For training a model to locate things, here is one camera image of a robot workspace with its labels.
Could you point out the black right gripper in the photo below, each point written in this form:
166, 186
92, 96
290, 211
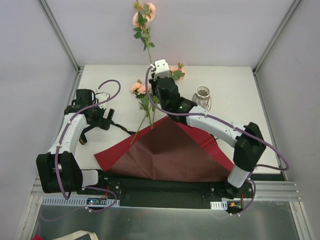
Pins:
155, 81

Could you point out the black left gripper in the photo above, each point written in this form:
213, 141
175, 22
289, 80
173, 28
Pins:
105, 120

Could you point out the black ribbon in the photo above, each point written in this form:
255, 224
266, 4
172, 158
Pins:
120, 127

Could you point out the white ribbed ceramic vase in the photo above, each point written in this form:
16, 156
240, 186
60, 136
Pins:
202, 97

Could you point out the brown wrapping paper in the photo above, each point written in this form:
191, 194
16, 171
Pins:
169, 151

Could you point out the orange rose stem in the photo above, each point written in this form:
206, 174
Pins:
145, 14

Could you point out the pink flower tall bunch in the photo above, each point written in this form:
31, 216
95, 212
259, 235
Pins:
177, 73

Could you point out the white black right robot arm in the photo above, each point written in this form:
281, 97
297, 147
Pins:
246, 140

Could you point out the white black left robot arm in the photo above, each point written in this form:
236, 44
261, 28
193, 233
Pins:
58, 169

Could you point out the pink flower small bunch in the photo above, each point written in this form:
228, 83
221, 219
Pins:
140, 92

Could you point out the white tote bag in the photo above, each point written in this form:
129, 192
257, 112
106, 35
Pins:
79, 235

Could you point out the red object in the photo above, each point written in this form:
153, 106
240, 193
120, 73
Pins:
37, 237

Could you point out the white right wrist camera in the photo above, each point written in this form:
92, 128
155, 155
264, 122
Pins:
160, 69

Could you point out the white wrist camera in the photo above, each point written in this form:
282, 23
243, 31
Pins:
160, 69
101, 97

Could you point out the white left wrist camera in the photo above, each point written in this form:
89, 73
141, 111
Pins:
101, 97

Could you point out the left white cable duct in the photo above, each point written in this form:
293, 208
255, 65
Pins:
79, 202

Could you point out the white cable duct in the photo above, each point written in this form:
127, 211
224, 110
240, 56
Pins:
79, 202
219, 205

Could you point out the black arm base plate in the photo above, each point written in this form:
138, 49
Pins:
145, 193

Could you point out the left aluminium frame post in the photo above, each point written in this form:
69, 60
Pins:
59, 34

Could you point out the aluminium frame post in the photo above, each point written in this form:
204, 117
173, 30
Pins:
276, 35
59, 34

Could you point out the right aluminium frame post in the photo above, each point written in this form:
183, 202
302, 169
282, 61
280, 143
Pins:
276, 35

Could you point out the right white cable duct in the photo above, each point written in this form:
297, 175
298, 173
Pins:
219, 205

